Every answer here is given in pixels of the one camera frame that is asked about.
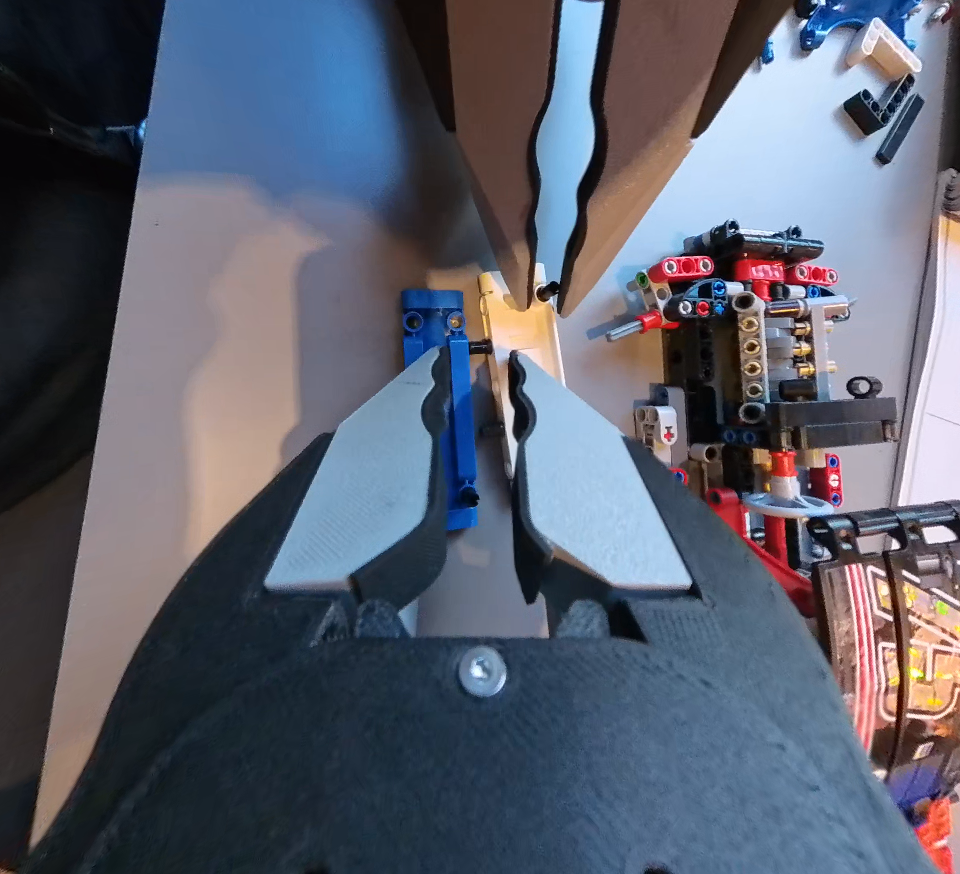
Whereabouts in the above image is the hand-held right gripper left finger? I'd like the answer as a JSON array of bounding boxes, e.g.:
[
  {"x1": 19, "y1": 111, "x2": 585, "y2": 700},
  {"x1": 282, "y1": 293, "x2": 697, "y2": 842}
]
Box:
[{"x1": 264, "y1": 345, "x2": 455, "y2": 609}]

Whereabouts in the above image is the toy brick car model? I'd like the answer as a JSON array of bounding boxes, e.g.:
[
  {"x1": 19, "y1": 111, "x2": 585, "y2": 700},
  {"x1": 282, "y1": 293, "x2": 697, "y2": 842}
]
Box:
[{"x1": 585, "y1": 218, "x2": 960, "y2": 874}]

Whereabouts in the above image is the toy brick instruction manual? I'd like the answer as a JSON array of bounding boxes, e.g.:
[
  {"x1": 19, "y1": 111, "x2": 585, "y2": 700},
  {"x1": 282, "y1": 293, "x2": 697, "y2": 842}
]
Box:
[{"x1": 896, "y1": 169, "x2": 960, "y2": 508}]

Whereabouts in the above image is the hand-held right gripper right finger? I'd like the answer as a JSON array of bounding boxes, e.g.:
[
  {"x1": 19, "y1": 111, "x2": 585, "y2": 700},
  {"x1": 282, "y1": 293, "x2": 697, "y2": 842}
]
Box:
[{"x1": 508, "y1": 351, "x2": 695, "y2": 605}]

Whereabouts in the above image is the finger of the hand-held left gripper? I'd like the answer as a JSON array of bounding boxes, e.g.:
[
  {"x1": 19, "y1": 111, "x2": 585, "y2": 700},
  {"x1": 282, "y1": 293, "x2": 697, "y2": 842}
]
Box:
[
  {"x1": 558, "y1": 0, "x2": 774, "y2": 318},
  {"x1": 438, "y1": 0, "x2": 564, "y2": 311}
]

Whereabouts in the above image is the light grey desk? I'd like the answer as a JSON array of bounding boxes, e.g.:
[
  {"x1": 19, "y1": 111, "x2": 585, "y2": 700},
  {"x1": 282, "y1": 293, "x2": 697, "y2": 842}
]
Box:
[{"x1": 30, "y1": 0, "x2": 960, "y2": 845}]

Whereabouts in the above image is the blue toy brick panel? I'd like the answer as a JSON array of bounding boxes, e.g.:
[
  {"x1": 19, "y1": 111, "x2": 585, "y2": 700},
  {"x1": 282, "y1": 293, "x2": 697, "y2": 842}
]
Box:
[{"x1": 399, "y1": 288, "x2": 481, "y2": 532}]

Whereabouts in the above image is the person's torso in dark clothing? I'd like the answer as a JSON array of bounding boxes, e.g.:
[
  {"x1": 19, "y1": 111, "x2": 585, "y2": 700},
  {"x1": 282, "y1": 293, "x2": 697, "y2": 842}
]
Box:
[{"x1": 0, "y1": 0, "x2": 181, "y2": 515}]

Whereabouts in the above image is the white toy brick panel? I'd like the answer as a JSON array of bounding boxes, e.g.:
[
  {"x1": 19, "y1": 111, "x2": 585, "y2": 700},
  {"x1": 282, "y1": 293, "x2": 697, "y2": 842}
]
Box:
[{"x1": 478, "y1": 273, "x2": 565, "y2": 478}]

